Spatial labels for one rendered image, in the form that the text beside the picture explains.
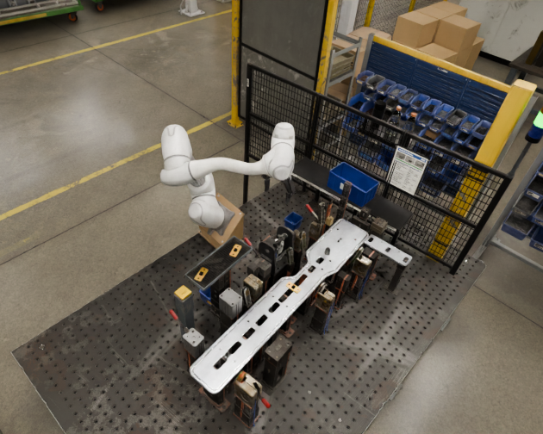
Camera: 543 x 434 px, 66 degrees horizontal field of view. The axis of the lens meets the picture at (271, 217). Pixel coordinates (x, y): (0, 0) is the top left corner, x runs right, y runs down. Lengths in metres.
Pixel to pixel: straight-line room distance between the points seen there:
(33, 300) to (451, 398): 3.21
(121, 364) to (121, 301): 0.41
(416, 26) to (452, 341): 4.06
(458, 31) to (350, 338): 4.74
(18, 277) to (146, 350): 1.79
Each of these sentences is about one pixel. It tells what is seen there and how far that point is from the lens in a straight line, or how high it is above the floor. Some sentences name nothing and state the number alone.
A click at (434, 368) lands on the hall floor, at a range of 3.52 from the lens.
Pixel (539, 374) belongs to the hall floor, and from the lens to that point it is 3.90.
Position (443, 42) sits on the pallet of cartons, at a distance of 6.53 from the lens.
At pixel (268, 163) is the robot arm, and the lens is 1.81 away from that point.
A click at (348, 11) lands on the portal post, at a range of 6.36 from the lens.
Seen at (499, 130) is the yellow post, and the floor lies 1.76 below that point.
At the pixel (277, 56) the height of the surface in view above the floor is 1.09.
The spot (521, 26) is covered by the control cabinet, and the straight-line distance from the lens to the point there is 8.45.
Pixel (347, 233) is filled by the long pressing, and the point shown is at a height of 1.00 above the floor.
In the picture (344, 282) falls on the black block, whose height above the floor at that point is 0.97.
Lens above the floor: 2.89
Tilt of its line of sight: 44 degrees down
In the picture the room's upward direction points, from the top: 6 degrees clockwise
